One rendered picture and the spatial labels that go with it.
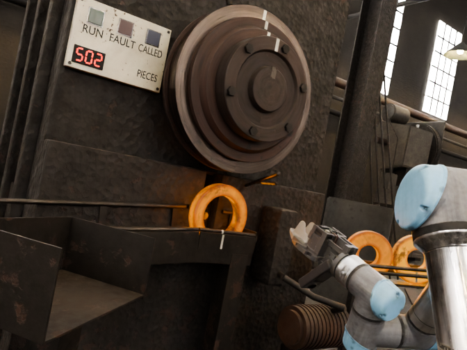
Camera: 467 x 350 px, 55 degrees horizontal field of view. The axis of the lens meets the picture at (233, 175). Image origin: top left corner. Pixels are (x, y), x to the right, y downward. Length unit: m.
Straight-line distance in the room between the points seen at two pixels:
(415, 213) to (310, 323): 0.66
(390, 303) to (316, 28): 1.03
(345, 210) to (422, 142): 5.64
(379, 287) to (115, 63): 0.85
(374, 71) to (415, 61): 7.03
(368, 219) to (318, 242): 2.78
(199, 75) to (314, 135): 0.62
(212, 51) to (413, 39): 11.60
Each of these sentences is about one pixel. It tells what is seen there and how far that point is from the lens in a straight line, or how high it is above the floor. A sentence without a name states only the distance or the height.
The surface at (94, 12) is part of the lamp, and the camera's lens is 1.26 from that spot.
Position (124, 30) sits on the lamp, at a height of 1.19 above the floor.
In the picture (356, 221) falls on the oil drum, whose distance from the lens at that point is 3.89.
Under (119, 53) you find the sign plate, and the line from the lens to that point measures 1.27.
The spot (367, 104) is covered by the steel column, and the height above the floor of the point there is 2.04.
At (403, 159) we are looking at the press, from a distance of 9.07.
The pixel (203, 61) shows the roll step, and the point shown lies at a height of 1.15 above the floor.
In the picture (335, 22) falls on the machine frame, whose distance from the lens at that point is 1.78.
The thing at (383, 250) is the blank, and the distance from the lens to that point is 1.53.
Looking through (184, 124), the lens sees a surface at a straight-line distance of 1.19.
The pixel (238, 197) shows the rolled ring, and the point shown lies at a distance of 1.32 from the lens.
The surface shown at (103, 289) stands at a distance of 0.92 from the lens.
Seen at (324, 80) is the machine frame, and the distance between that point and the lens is 1.71.
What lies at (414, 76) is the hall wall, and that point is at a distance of 12.67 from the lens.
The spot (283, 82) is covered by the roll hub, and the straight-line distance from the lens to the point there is 1.26.
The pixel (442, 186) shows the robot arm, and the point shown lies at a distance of 0.79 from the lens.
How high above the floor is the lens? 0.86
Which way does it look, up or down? 1 degrees up
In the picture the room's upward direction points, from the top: 11 degrees clockwise
